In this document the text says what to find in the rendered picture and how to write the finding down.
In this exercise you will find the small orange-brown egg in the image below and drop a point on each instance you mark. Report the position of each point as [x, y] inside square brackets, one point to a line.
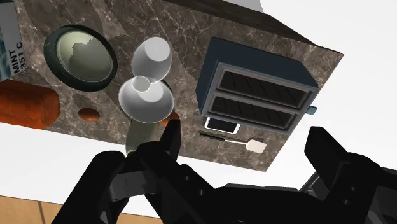
[89, 115]

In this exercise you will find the white cup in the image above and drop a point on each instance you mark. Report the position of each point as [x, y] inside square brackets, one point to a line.
[152, 59]
[145, 104]

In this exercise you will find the dark green bowl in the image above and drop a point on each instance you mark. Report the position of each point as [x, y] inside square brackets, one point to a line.
[83, 57]

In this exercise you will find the orange round fruit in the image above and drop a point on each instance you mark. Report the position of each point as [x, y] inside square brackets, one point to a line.
[169, 116]

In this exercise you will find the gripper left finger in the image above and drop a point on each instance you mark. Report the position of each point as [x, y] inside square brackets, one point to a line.
[145, 183]

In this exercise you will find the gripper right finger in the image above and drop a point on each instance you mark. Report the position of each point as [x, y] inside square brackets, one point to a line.
[350, 183]

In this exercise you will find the blue two-slot toaster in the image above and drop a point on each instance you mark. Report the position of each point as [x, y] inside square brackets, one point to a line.
[248, 59]

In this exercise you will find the grey and teal lettered box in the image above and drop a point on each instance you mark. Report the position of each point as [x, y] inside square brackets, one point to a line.
[9, 34]

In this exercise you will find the white phone with black screen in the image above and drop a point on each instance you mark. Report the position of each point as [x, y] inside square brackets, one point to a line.
[221, 125]

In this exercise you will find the orange-brown bread loaf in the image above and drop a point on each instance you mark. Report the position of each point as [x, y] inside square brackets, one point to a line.
[24, 104]

